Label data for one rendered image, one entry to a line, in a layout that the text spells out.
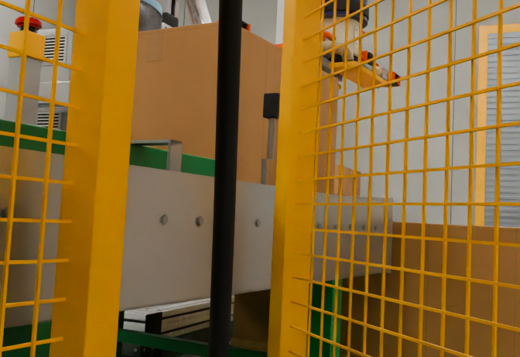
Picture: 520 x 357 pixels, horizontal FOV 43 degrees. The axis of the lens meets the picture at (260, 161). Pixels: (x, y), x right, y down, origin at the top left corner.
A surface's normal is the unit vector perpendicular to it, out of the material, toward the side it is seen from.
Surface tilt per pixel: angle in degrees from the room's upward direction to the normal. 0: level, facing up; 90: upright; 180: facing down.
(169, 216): 90
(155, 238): 90
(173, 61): 90
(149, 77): 90
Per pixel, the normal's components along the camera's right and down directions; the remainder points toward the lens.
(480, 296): -0.48, -0.10
